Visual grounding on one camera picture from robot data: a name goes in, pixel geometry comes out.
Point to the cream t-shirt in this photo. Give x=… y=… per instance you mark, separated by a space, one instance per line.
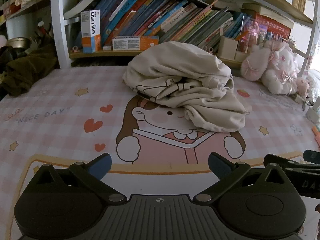
x=187 y=62

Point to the white and orange tall box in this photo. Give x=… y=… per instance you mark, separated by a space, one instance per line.
x=91 y=31

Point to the white frame bookshelf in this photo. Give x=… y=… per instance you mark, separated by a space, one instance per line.
x=58 y=30

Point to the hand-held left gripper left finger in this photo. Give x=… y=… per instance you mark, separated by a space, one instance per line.
x=101 y=166

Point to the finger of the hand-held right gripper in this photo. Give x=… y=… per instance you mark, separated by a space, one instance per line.
x=295 y=163
x=312 y=157

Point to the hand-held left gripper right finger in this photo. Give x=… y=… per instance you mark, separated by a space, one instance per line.
x=218 y=166

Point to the beige pen holder box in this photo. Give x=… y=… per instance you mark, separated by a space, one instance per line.
x=227 y=47

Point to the metal bowl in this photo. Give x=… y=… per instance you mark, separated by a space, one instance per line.
x=18 y=42

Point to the orange and white flat box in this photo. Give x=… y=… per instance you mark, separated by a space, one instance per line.
x=135 y=43

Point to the red box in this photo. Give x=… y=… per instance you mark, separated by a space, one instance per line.
x=273 y=26

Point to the orange highlighter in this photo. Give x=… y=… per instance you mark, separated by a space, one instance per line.
x=316 y=135

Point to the dark brown cloth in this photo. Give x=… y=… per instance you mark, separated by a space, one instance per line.
x=27 y=67

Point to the pink and white plush toy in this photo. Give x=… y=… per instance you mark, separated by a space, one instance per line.
x=277 y=67

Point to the row of colourful books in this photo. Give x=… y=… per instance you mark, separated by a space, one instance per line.
x=155 y=15

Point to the small white box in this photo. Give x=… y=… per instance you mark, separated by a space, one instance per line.
x=107 y=48

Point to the white carton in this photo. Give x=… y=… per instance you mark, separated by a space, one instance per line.
x=313 y=115

